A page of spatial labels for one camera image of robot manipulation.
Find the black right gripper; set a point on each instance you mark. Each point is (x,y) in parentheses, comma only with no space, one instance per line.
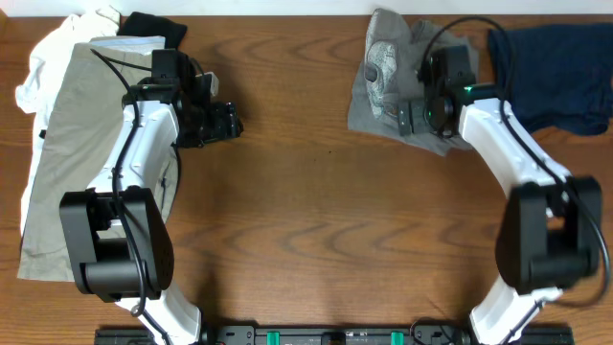
(416,122)

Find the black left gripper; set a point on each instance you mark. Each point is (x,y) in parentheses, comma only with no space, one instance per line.
(225,125)

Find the grey shorts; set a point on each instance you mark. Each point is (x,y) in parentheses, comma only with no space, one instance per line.
(388,75)

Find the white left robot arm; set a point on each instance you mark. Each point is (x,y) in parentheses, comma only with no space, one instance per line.
(118,244)

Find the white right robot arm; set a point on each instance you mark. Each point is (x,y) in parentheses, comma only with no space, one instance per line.
(550,236)

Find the light blue folded garment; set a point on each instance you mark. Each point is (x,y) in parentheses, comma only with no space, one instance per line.
(143,45)

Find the khaki shorts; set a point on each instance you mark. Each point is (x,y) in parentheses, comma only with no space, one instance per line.
(70,151)

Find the black garment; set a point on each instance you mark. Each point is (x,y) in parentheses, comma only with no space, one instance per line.
(144,24)

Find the navy blue garment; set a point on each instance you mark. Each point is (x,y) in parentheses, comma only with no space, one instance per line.
(561,75)

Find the white shirt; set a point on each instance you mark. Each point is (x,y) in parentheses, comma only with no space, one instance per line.
(48,62)

